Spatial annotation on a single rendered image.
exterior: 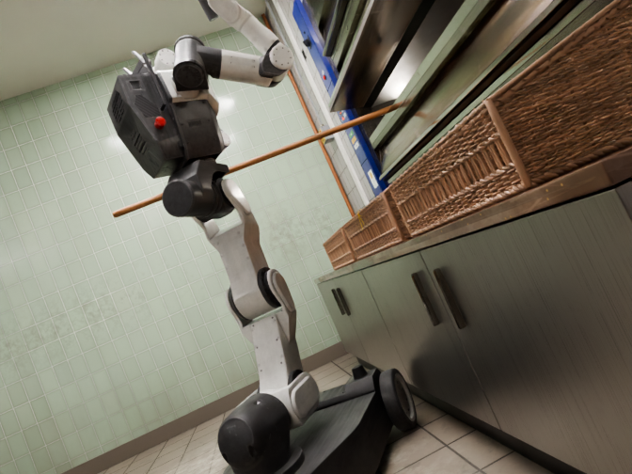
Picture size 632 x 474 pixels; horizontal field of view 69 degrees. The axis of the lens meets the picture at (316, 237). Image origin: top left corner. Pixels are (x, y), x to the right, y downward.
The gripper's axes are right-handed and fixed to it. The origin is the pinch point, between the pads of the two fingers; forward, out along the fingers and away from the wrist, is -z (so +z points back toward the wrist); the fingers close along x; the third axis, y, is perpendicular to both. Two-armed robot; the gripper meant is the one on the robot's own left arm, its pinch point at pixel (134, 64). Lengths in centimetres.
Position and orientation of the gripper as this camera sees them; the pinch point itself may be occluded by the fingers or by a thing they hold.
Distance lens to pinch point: 223.0
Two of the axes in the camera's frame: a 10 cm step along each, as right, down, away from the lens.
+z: 7.3, 6.7, -1.1
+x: 6.0, -7.2, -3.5
